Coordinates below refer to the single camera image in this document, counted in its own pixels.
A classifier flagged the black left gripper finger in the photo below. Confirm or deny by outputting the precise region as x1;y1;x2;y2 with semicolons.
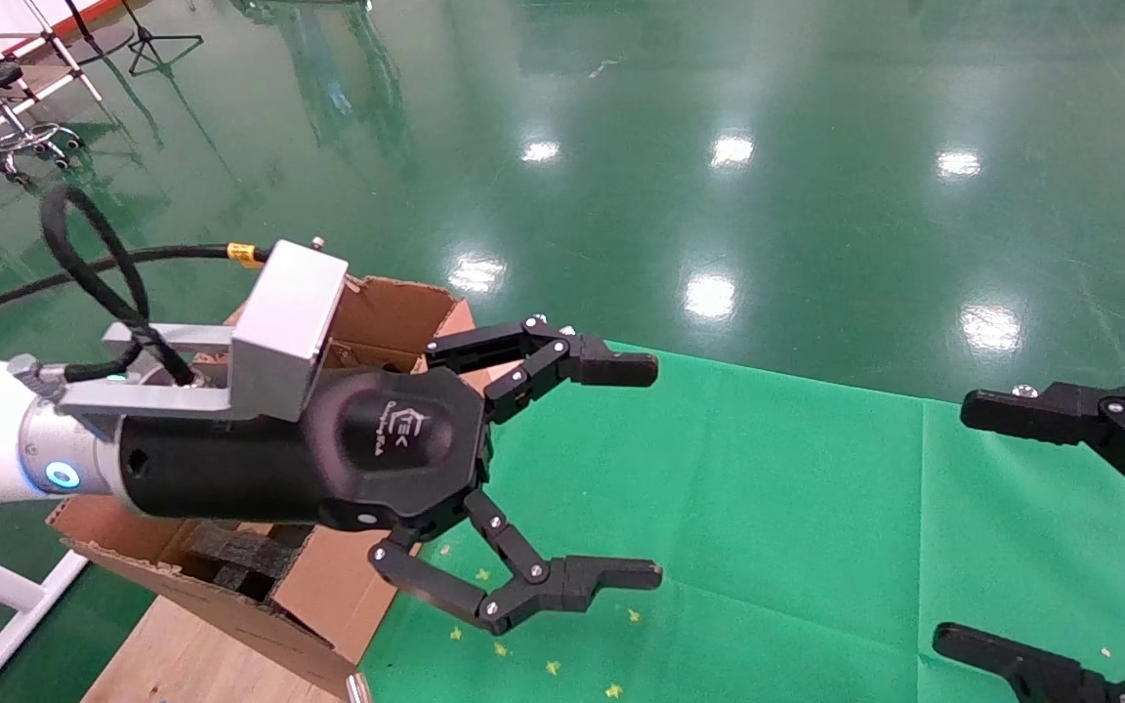
370;486;663;633
423;314;659;423

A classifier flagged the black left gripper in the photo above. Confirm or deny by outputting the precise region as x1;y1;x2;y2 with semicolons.
118;368;492;534

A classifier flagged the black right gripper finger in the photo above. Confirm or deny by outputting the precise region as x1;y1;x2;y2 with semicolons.
932;625;1125;703
960;379;1125;526

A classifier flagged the large open cardboard carton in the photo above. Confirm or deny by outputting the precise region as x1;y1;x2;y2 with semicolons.
45;275;478;699

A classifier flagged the black foam block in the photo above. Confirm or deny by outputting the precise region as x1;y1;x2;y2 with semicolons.
180;520;315;599

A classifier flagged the green cloth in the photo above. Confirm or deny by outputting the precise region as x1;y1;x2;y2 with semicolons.
357;337;1125;703

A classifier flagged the white tube rack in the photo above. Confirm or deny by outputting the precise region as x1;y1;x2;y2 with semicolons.
0;0;104;165

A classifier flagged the black tripod stand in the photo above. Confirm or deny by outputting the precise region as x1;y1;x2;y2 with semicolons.
121;0;204;77

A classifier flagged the black round-base stand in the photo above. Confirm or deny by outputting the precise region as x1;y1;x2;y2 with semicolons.
62;0;134;65

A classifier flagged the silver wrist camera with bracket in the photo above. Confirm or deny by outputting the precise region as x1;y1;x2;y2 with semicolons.
55;237;351;421

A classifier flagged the black braided cable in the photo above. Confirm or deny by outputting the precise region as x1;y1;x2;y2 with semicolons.
0;184;275;387

